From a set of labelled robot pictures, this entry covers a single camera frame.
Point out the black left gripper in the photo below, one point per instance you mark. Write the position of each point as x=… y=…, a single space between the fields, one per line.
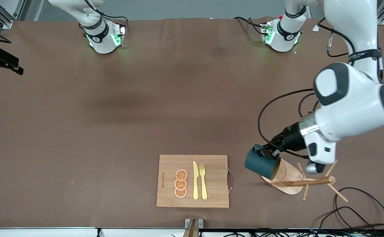
x=291 y=138

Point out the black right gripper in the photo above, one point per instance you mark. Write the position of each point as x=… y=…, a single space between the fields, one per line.
x=0 y=58

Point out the dark green cup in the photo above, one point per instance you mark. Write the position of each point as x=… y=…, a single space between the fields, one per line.
x=259 y=166

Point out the right arm base connector block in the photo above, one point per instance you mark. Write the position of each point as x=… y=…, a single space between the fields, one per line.
x=121 y=34

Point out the left arm base connector block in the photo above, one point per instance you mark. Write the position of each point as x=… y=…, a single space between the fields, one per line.
x=266 y=33

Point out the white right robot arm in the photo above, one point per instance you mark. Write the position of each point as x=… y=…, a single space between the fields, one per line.
x=99 y=42

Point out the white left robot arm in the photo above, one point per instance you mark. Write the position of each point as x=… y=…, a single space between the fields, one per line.
x=353 y=98

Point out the wooden mug rack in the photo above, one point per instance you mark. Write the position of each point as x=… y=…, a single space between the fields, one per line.
x=290 y=187

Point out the bamboo cutting board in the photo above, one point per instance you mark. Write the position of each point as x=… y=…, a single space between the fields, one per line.
x=211 y=184

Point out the yellow plastic fork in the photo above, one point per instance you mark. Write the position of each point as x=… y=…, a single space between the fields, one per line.
x=204 y=186

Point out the yellow plastic knife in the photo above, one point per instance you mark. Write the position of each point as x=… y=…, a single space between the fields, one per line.
x=195 y=184

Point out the orange slice toy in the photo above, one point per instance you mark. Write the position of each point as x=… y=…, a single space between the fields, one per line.
x=181 y=174

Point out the white paper scrap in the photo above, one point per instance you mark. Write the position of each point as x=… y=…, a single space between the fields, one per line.
x=315 y=28

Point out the metal bracket with wood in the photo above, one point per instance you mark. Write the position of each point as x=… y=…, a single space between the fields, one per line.
x=200 y=223

